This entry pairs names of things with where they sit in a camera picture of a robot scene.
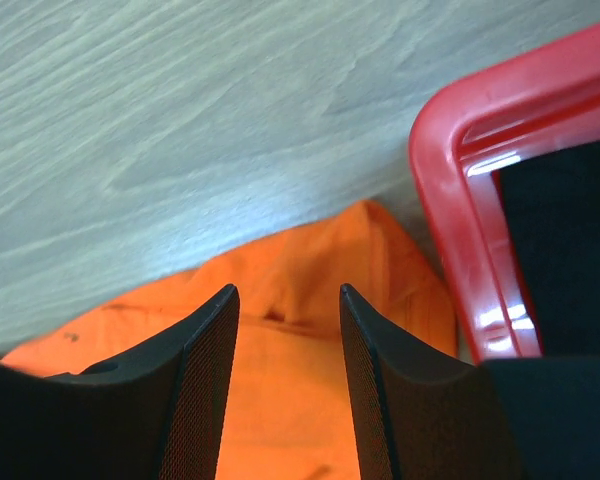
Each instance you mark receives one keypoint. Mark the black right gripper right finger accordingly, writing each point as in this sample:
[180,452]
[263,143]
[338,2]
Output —
[421,414]

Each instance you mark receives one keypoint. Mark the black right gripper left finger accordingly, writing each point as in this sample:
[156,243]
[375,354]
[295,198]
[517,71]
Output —
[154,411]

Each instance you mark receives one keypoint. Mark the orange t-shirt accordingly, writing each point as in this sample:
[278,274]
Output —
[288,413]

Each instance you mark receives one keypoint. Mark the black t-shirt in bin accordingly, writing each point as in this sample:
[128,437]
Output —
[552,208]

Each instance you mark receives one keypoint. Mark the red plastic bin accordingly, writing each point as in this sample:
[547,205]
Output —
[545,100]

